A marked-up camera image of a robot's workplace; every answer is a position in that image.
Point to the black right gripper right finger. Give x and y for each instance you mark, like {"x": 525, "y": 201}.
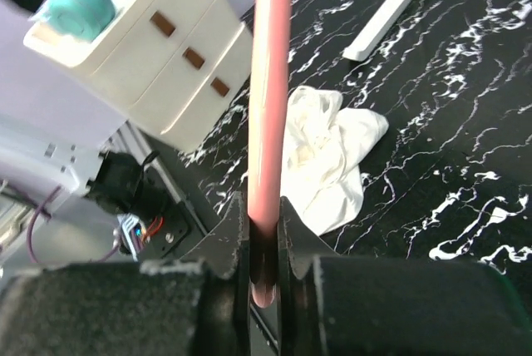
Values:
{"x": 330, "y": 304}

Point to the white clothes rack foot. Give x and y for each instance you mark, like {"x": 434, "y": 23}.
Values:
{"x": 375, "y": 30}

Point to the white tank top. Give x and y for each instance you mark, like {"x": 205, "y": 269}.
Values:
{"x": 324, "y": 144}

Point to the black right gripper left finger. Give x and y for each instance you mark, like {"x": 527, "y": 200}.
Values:
{"x": 195, "y": 305}

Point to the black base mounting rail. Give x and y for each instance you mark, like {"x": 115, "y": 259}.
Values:
{"x": 161, "y": 210}

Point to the white drawer storage box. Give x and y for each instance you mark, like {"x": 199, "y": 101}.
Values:
{"x": 172, "y": 67}

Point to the pink hanger with metal hook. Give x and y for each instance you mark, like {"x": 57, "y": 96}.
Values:
{"x": 268, "y": 98}

